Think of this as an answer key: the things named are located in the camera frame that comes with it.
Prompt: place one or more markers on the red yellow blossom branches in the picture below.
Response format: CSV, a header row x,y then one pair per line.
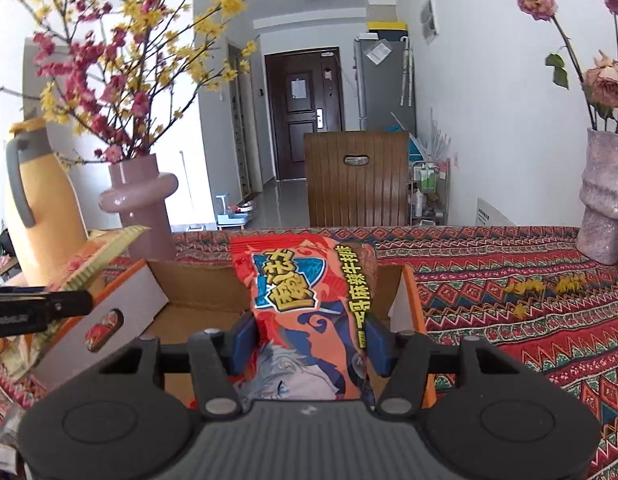
x,y
127,71

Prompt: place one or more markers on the red cardboard snack box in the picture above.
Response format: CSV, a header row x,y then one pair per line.
x,y
173,301

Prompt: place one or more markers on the wooden chair back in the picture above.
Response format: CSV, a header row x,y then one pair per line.
x,y
357,178

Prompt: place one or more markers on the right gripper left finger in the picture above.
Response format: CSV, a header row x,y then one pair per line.
x,y
215,356

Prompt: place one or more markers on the textured pink vase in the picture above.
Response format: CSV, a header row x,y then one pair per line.
x,y
598,235

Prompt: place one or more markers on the fallen yellow petals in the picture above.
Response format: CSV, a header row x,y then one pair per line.
x,y
532,290

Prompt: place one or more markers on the pink glass vase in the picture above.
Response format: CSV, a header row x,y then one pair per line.
x,y
138,194

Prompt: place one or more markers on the dark entrance door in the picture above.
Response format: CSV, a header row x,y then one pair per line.
x,y
304,90

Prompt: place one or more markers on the yellow thermos jug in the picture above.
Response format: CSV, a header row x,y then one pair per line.
x,y
46,227

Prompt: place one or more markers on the grey refrigerator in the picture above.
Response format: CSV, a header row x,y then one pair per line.
x,y
386,99

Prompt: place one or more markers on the metal storage rack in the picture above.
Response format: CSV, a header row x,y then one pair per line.
x,y
429,169

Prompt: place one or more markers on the red anime snack bag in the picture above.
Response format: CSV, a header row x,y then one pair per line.
x,y
310,296

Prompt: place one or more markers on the patterned red tablecloth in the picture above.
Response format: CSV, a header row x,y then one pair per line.
x,y
535,398

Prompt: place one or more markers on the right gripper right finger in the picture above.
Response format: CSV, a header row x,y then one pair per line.
x,y
403,359

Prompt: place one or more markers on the orange striped snack bar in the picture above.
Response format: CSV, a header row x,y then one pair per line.
x,y
19,354

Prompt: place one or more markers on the dried pink roses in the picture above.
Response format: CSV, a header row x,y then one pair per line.
x,y
587,55

